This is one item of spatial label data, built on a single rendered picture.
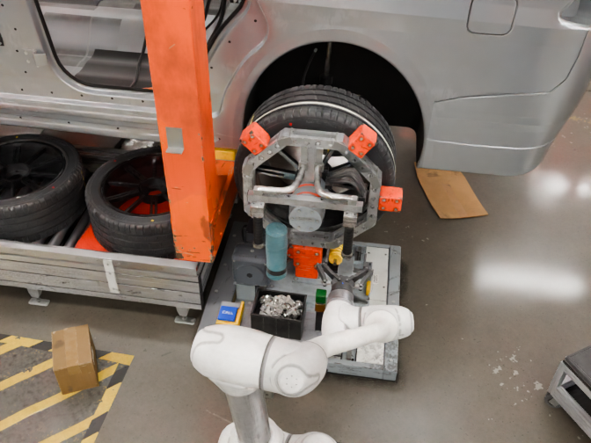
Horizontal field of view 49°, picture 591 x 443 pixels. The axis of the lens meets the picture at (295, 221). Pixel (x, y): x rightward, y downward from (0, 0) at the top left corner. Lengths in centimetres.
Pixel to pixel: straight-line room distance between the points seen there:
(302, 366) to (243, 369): 14
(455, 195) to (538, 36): 161
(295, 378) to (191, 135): 114
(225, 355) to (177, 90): 105
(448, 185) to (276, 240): 181
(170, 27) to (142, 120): 94
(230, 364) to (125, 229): 159
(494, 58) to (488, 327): 134
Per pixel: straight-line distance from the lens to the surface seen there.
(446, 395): 302
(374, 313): 201
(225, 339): 156
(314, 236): 275
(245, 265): 292
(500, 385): 312
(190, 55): 219
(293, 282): 306
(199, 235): 264
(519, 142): 290
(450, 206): 395
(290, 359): 150
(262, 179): 275
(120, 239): 309
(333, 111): 245
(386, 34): 262
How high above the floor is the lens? 243
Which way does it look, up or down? 41 degrees down
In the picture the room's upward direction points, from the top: 1 degrees clockwise
